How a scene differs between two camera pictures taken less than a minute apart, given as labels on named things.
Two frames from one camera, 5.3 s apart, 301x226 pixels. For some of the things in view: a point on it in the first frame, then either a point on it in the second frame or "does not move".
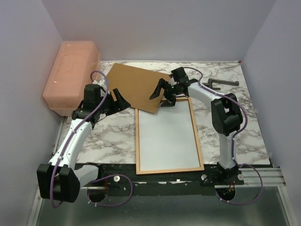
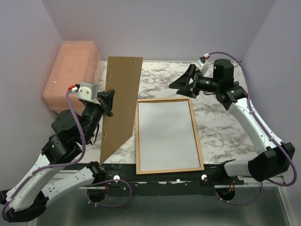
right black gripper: x=163 y=84 -> x=182 y=82
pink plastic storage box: x=75 y=60 does not move
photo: x=166 y=138 does not move
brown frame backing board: x=134 y=86 -> x=124 y=76
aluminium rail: x=271 y=177 does not move
